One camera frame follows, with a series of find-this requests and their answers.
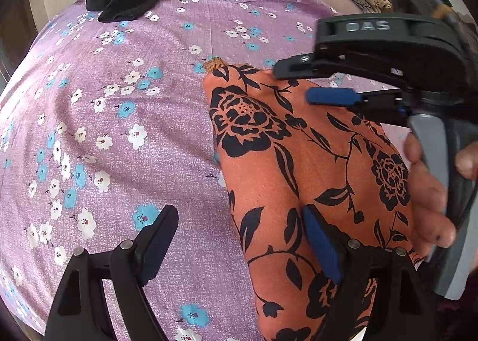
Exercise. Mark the purple floral bedsheet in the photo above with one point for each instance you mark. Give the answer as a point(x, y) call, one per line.
point(179, 161)

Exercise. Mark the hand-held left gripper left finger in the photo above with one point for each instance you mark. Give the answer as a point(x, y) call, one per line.
point(157, 247)

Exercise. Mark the person's right hand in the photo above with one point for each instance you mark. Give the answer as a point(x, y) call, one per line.
point(425, 206)

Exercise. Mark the orange floral garment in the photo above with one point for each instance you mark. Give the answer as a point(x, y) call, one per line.
point(298, 161)

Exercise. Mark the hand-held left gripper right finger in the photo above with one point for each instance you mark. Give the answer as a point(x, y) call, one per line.
point(321, 244)

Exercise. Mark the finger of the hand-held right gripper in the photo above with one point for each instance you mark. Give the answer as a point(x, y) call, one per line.
point(295, 66)
point(328, 97)

